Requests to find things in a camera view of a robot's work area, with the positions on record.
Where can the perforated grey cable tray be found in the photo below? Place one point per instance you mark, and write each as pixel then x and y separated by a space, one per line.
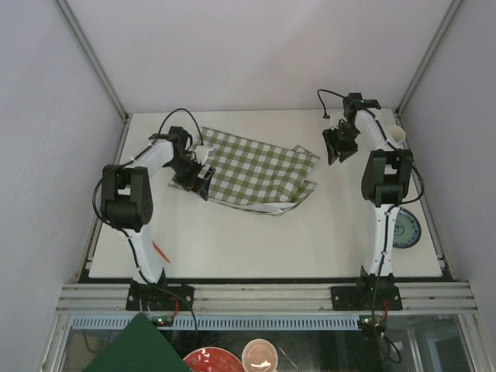
pixel 225 322

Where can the pink bowl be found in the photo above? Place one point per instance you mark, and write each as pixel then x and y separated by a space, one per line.
pixel 259 355

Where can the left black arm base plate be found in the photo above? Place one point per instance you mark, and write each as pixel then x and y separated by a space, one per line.
pixel 147 298

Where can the green board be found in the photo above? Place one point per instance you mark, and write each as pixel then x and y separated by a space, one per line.
pixel 138 347

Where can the red plate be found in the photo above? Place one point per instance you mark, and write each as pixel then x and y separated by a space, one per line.
pixel 213 359

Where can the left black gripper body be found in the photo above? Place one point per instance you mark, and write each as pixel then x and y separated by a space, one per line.
pixel 187 169

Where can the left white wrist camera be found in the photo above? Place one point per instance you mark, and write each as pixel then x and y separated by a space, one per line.
pixel 201 153

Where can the blue patterned plate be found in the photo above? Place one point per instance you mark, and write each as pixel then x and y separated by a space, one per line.
pixel 407 230

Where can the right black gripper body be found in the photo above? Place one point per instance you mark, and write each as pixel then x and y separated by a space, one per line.
pixel 340 139

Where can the light blue mug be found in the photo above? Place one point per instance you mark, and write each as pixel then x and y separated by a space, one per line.
pixel 397 135

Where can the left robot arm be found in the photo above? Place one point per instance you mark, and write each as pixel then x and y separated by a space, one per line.
pixel 126 201

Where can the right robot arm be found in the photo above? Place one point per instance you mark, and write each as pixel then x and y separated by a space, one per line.
pixel 385 184

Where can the orange plastic spoon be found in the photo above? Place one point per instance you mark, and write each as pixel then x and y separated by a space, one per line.
pixel 160 252

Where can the aluminium frame rail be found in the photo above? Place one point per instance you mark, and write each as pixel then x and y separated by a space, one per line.
pixel 435 298

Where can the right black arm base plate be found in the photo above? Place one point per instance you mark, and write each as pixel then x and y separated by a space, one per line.
pixel 349 298

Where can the green white checkered cloth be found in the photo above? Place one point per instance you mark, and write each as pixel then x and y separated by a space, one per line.
pixel 257 177

